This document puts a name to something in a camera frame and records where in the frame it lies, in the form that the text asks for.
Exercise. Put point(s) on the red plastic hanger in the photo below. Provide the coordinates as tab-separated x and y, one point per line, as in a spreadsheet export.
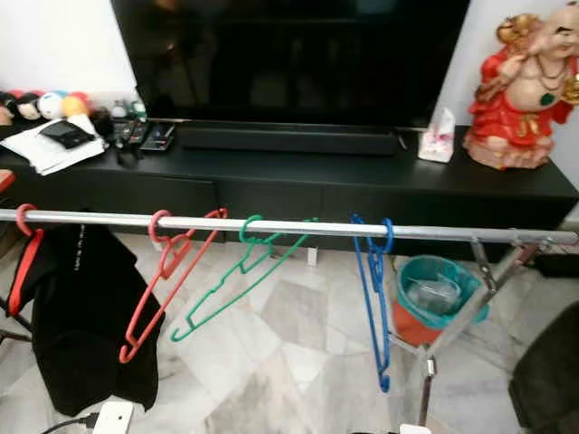
25	267
130	348

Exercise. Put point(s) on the black jacket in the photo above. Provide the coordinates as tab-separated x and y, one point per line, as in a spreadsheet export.
90	316

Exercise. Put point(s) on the green plastic hanger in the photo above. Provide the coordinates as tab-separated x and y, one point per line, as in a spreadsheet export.
179	334

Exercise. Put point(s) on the blue plastic hanger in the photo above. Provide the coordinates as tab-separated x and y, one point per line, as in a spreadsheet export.
384	375

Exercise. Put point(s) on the marble top folding table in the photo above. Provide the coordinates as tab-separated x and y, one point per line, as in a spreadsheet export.
5	181

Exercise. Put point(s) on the white papers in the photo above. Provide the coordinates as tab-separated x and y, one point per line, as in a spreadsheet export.
54	158

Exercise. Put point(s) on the black wallet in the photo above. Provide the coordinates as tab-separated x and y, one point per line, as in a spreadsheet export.
67	135

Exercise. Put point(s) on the white plush ball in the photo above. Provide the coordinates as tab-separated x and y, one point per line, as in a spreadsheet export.
52	104

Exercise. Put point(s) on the orange plush ball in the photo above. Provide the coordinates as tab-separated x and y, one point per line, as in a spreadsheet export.
74	106

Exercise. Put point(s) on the green white mug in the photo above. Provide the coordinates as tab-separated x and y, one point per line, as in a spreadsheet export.
137	110

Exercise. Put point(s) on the black remote control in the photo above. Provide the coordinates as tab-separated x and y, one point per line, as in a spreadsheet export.
158	137

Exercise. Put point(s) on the black soundbar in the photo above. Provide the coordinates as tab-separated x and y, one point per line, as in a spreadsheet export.
289	141

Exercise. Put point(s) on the chrome clothes rack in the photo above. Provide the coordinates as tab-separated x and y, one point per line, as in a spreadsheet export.
326	227

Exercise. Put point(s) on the black TV cabinet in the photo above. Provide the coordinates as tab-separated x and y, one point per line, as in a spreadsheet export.
326	181

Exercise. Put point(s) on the black flat screen TV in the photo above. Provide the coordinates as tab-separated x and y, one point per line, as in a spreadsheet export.
289	63

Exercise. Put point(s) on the teal plastic bin liner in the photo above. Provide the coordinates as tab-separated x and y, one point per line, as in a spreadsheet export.
412	267

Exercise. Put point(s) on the red waste bin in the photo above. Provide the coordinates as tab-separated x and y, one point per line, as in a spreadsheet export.
412	327

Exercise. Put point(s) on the white pink tissue pack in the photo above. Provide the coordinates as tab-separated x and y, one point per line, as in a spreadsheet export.
436	145

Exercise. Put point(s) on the red laughing Buddha statue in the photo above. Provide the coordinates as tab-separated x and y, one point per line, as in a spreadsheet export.
516	108

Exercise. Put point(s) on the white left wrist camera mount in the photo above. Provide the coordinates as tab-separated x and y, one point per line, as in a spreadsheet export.
113	419

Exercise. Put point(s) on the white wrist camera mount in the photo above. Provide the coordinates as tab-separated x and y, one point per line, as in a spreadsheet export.
416	429
113	419

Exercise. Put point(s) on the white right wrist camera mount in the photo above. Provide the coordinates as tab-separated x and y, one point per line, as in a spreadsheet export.
416	429

